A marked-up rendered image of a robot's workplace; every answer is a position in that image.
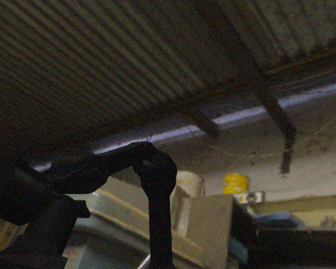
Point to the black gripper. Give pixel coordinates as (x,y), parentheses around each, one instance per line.
(39,240)

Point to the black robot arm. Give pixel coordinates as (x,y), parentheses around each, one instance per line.
(26,197)

